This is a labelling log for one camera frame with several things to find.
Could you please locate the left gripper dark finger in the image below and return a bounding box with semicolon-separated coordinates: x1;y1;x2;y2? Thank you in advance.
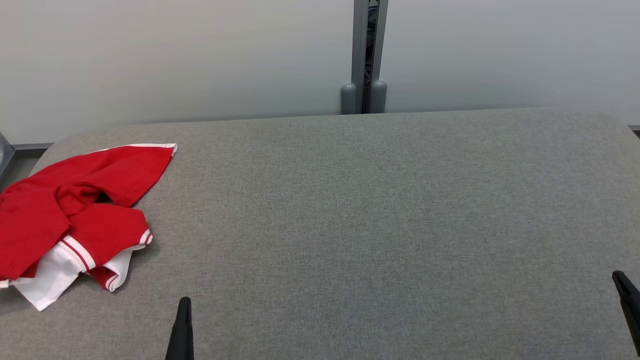
165;297;195;360

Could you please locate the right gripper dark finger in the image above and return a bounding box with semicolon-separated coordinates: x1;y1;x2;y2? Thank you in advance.
612;270;640;358

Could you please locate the red Bulls basketball jersey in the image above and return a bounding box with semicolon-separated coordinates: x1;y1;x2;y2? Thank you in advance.
0;177;154;312

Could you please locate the grey fabric sofa seat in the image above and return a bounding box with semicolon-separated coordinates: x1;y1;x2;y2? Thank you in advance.
0;106;640;360

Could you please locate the grey partition post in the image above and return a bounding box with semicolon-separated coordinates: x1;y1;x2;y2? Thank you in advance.
351;0;389;115

